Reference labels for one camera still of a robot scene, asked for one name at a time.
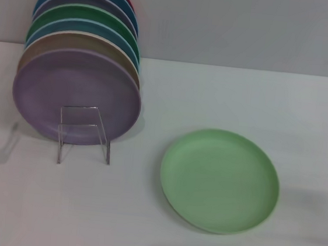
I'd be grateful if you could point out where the light green plate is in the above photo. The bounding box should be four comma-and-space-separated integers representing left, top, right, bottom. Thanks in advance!
153, 123, 286, 241

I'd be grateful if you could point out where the lilac plate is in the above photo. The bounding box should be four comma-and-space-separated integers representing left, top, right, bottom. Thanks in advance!
6, 42, 148, 152

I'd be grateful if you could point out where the beige plate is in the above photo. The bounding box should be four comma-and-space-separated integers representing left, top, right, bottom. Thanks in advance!
16, 25, 147, 92

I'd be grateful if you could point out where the light blue plate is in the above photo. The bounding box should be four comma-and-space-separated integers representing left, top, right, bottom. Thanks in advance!
22, 12, 146, 69

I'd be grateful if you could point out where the dark green plate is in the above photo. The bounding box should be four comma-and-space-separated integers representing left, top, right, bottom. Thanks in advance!
25, 0, 144, 57

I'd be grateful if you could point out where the grey purple plate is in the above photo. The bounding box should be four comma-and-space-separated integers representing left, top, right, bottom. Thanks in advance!
31, 0, 141, 36

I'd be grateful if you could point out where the clear wire plate rack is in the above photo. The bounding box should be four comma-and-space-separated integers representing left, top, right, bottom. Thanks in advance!
54, 105, 117, 171

